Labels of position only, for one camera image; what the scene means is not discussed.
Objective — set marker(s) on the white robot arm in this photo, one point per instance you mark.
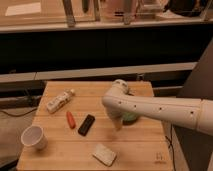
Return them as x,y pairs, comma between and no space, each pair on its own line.
195,114

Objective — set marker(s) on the white sponge block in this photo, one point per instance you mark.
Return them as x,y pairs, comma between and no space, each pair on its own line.
104,154

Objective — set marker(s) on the white paper cup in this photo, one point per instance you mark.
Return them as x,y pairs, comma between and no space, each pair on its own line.
33,136

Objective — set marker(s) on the black eraser block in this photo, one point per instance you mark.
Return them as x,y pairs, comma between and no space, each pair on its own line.
85,126

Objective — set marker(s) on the white wrist end effector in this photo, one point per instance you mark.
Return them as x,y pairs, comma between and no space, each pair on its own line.
116,117

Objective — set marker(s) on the green bowl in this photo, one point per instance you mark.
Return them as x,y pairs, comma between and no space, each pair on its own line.
130,117

